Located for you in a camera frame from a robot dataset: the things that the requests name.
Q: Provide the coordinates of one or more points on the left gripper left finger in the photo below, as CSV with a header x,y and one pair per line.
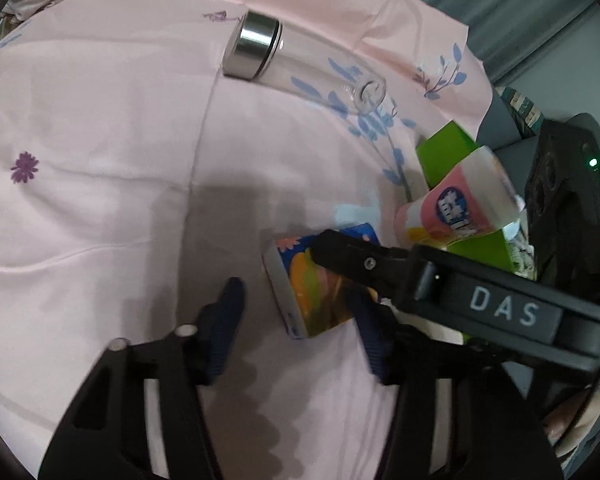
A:
x,y
102,435

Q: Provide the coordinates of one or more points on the clear glass bottle steel cap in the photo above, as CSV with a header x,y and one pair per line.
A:
x,y
289,59

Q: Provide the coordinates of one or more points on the pink printed bed sheet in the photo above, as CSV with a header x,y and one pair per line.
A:
x,y
135,179

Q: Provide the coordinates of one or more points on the green cardboard box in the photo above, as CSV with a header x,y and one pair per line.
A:
x,y
507,249

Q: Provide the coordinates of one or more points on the pink gum canister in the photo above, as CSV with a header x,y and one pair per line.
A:
x,y
475,198

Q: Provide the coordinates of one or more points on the blue snack box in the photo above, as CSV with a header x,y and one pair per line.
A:
x,y
308,296

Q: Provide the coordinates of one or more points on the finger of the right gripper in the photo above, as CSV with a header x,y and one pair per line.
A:
x,y
386,270

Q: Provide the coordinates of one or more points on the black camera unit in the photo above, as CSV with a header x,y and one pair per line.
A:
x,y
563,204

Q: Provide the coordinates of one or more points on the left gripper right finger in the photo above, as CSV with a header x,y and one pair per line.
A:
x,y
458,414

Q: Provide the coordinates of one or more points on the striped pillow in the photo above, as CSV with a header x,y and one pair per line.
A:
x,y
526,115

